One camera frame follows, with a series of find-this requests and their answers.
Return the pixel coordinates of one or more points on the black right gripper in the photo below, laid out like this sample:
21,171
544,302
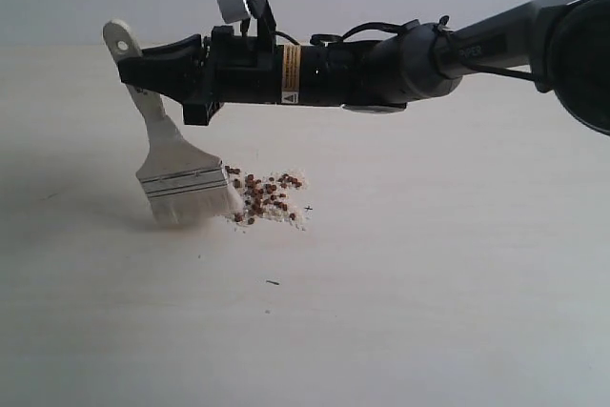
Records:
205,73

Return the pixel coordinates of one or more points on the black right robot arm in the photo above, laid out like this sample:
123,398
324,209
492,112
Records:
561,46

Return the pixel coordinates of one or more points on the pile of white grains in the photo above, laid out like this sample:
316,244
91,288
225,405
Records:
271,202

